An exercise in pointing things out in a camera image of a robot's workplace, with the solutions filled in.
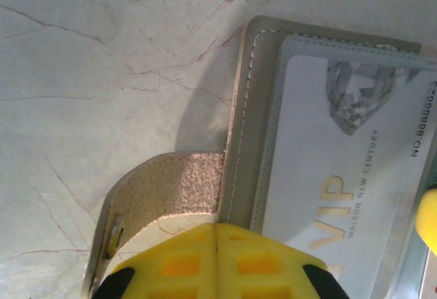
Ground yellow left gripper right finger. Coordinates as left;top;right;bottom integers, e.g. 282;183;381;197
216;223;348;299

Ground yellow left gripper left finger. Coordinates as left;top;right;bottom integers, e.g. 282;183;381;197
91;223;219;299

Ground white VIP card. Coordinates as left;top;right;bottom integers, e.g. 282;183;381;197
264;55;437;296

